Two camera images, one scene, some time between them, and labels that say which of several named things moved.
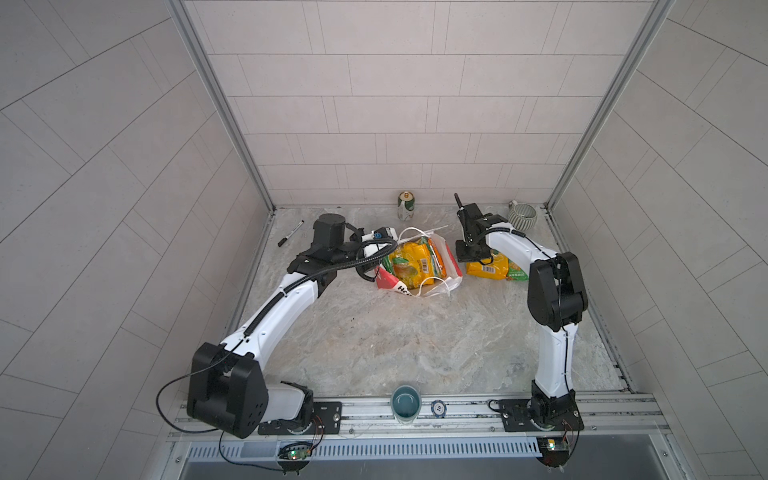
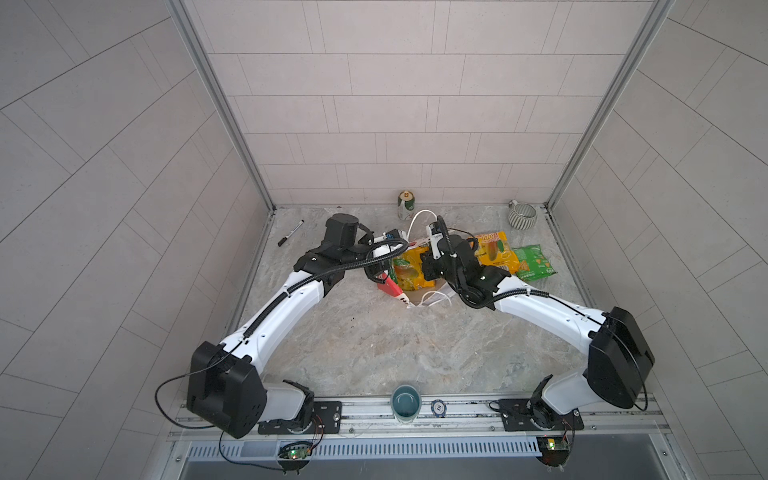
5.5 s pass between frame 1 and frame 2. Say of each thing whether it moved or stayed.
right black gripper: moved
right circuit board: stayed
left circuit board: stayed
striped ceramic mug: stayed
